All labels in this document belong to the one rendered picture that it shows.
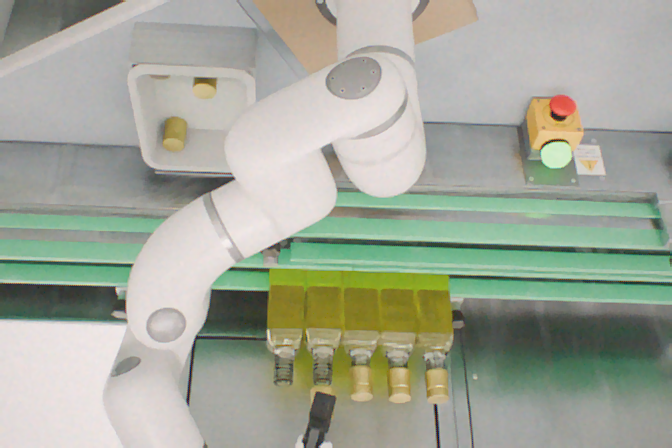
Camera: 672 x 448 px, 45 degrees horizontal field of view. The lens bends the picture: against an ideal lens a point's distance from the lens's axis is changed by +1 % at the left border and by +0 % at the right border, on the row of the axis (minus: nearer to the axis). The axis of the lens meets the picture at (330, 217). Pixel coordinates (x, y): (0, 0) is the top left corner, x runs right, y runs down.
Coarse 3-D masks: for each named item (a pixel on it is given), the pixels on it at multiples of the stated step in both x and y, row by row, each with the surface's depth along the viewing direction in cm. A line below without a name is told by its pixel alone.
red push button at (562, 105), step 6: (558, 96) 123; (564, 96) 123; (552, 102) 122; (558, 102) 122; (564, 102) 122; (570, 102) 122; (552, 108) 122; (558, 108) 122; (564, 108) 122; (570, 108) 122; (558, 114) 122; (564, 114) 122; (570, 114) 122
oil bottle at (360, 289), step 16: (352, 272) 130; (368, 272) 130; (352, 288) 128; (368, 288) 128; (352, 304) 126; (368, 304) 127; (352, 320) 125; (368, 320) 125; (352, 336) 123; (368, 336) 124; (352, 352) 124
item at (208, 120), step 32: (160, 64) 110; (160, 96) 124; (192, 96) 124; (224, 96) 124; (160, 128) 130; (192, 128) 130; (224, 128) 130; (160, 160) 127; (192, 160) 128; (224, 160) 128
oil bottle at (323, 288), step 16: (320, 272) 129; (336, 272) 129; (320, 288) 127; (336, 288) 127; (320, 304) 126; (336, 304) 126; (304, 320) 129; (320, 320) 124; (336, 320) 124; (304, 336) 126; (320, 336) 123; (336, 336) 123; (336, 352) 125
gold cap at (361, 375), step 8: (352, 368) 122; (360, 368) 122; (368, 368) 122; (352, 376) 122; (360, 376) 121; (368, 376) 121; (352, 384) 121; (360, 384) 120; (368, 384) 121; (352, 392) 120; (360, 392) 120; (368, 392) 120; (360, 400) 122; (368, 400) 122
